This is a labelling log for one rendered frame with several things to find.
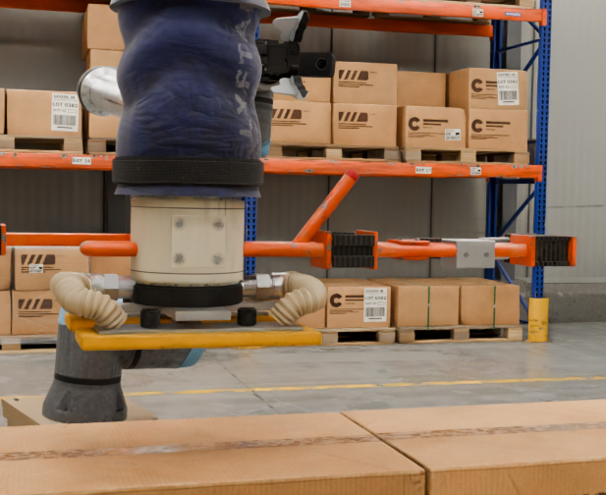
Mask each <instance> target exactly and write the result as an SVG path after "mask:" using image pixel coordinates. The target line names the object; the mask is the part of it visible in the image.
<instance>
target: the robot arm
mask: <svg viewBox="0 0 606 495"><path fill-rule="evenodd" d="M308 21H309V15H308V13H307V11H301V12H299V13H298V14H297V15H296V16H294V17H287V18H278V19H275V20H274V21H273V22H272V26H273V27H275V28H277V29H279V30H280V31H281V34H280V38H281V39H282V40H284V43H281V42H279V40H270V39H261V38H258V39H256V40H255V44H256V48H257V50H258V53H259V56H260V59H261V65H262V73H261V79H260V82H259V86H258V89H257V92H256V95H255V99H254V105H255V110H256V114H257V118H258V122H259V126H260V132H261V155H260V157H265V156H267V155H268V153H269V147H270V141H271V124H272V111H273V97H274V93H277V94H283V95H289V96H294V97H295V99H298V100H304V99H305V98H306V97H307V95H308V91H307V90H306V89H305V86H304V85H303V81H302V78H332V77H333V76H334V74H335V56H334V55H333V54H331V53H330V52H300V45H299V42H302V39H303V32H304V30H305V29H306V25H307V23H308ZM261 41H262V42H261ZM117 68H118V67H110V66H97V67H93V68H91V69H89V70H87V71H86V72H85V73H83V75H82V76H81V78H80V80H79V82H78V86H77V94H78V99H79V102H80V103H81V105H82V106H83V108H84V109H85V110H87V111H88V112H90V113H92V114H94V115H97V116H101V117H107V116H111V115H113V116H116V117H118V118H120V119H121V115H122V112H123V106H124V103H123V100H122V97H121V94H120V91H119V88H118V85H117V80H116V73H117ZM66 312H68V311H66V310H64V309H63V307H62V306H61V309H60V315H59V318H58V333H57V345H56V357H55V368H54V379H53V382H52V385H51V387H50V389H49V391H48V393H47V395H46V397H45V399H44V402H43V404H42V415H43V416H44V417H46V418H48V419H50V420H53V421H57V422H62V423H67V424H71V423H94V422H115V421H124V420H125V419H126V418H127V411H128V408H127V404H126V400H125V397H124V393H123V390H122V386H121V378H122V369H161V368H173V369H177V368H181V367H190V366H193V365H195V364H196V363H197V362H198V361H199V360H200V358H201V357H202V355H203V353H204V350H205V348H196V349H156V350H117V351H83V350H82V349H81V347H80V346H79V344H78V343H77V341H76V339H75V332H71V331H70V330H69V328H68V327H67V325H66V324H65V313H66Z"/></svg>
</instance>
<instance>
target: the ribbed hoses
mask: <svg viewBox="0 0 606 495"><path fill-rule="evenodd" d="M283 273H287V274H286V275H285V276H284V278H283V283H282V291H281V292H280V290H279V295H280V298H281V299H280V300H279V302H276V303H275V307H272V308H271V311H268V312H269V313H270V314H271V315H272V316H273V317H274V318H275V319H276V320H277V321H278V322H279V323H280V324H281V325H282V326H292V325H293V323H294V322H297V319H300V316H304V315H305V314H307V315H309V314H310V313H315V312H316V311H317V310H320V309H321V308H323V307H324V306H325V304H326V301H327V299H328V295H327V290H326V288H325V286H324V285H323V283H322V282H320V280H318V279H316V278H314V277H312V276H310V275H306V274H302V273H298V272H297V271H286V272H282V274H283ZM282 274H281V275H280V278H282ZM280 278H279V282H281V281H280ZM49 287H50V291H51V294H52V295H53V296H54V297H55V298H56V299H57V302H58V303H59V305H60V306H62V307H63V309H64V310H66V311H68V312H69V313H70V314H75V315H76V316H78V317H81V316H84V318H87V317H89V318H90V319H91V318H92V320H94V322H97V323H96V324H97V325H98V326H100V328H103V329H118V328H119V327H121V325H122V324H123V323H124V322H125V321H126V319H127V317H128V315H127V314H126V313H125V312H124V311H123V310H122V308H121V307H120V306H119V305H118V304H117V302H116V301H114V300H111V299H110V296H109V295H102V294H101V293H100V291H97V292H95V291H96V289H95V291H94V290H93V289H92V288H91V282H90V280H89V278H88V277H87V276H86V275H85V274H81V273H79V272H59V273H57V274H55V275H54V276H53V277H52V279H51V280H50V285H49ZM283 295H284V297H283ZM269 300H270V299H269V298H268V300H256V299H253V298H243V302H265V301H269ZM271 301H272V300H271Z"/></svg>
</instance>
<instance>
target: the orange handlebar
mask: <svg viewBox="0 0 606 495"><path fill-rule="evenodd" d="M389 242H391V243H389ZM6 247H80V252H81V253H82V254H83V255H85V256H136V255H137V254H138V245H137V243H136V242H131V234H88V233H6ZM324 251H325V248H324V243H316V242H309V243H292V242H244V257H323V256H324ZM457 251H458V250H457V248H456V246H455V244H444V243H431V242H429V241H421V240H420V239H413V240H404V239H398V240H387V242H378V251H377V257H389V258H394V259H397V260H399V261H403V260H414V261H419V260H429V259H430V258H429V257H454V256H455V255H456V254H457ZM494 251H495V257H526V255H527V246H526V245H524V244H514V243H495V250H494Z"/></svg>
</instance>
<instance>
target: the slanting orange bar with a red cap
mask: <svg viewBox="0 0 606 495"><path fill-rule="evenodd" d="M357 181H358V172H357V171H356V170H354V169H349V170H347V171H346V173H345V174H344V176H343V177H342V178H341V180H340V181H339V182H338V184H337V185H336V186H335V187H334V189H333V190H332V191H331V193H329V194H328V195H327V197H326V198H325V199H324V201H323V202H322V203H321V205H320V206H319V207H318V208H317V210H316V211H315V212H314V214H313V215H312V216H311V217H310V219H309V220H308V221H307V223H306V224H305V225H304V227H303V228H302V229H301V231H300V232H299V233H298V235H297V236H296V237H295V238H294V240H293V241H292V243H309V242H310V241H311V240H312V238H313V237H314V236H315V234H316V233H317V232H318V231H319V229H320V228H321V227H322V225H323V224H324V223H325V221H326V220H327V219H328V218H329V216H330V215H331V214H332V212H333V211H334V210H335V208H336V207H337V206H338V205H339V203H340V202H341V201H342V199H343V198H344V197H345V195H346V194H347V193H348V192H349V190H350V189H351V188H352V186H353V185H354V184H355V183H356V182H357Z"/></svg>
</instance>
